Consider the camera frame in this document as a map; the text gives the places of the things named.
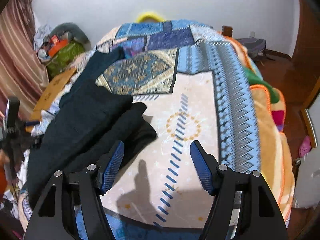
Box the black pants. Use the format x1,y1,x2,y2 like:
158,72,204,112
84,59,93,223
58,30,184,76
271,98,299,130
26,80,157,208

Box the orange fleece blanket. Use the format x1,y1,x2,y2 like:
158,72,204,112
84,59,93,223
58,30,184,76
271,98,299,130
224,36,295,222

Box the pink satin curtain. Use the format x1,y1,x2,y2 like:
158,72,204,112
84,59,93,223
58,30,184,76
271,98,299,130
1,0,49,119

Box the wooden lap desk board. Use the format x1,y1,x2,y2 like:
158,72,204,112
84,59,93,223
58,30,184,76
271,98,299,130
25,67,76,133

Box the green patterned bag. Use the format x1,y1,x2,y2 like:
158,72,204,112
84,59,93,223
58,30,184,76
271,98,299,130
46,41,85,78

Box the orange red box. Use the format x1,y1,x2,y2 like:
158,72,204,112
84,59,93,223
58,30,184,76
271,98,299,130
48,35,68,57

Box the dark teal folded garment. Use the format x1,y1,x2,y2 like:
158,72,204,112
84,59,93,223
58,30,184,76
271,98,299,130
71,47,125,90

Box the grey neck pillow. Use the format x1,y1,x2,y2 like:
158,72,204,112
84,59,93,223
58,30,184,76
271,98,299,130
49,22,91,51

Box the brown wooden door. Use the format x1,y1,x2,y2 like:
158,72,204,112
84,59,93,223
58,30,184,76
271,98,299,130
300,79,320,148

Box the patterned blue patchwork bedsheet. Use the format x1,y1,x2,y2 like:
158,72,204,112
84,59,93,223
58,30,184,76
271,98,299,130
18,19,262,240

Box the yellow hoop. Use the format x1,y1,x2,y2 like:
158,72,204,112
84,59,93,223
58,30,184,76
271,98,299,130
135,11,165,23

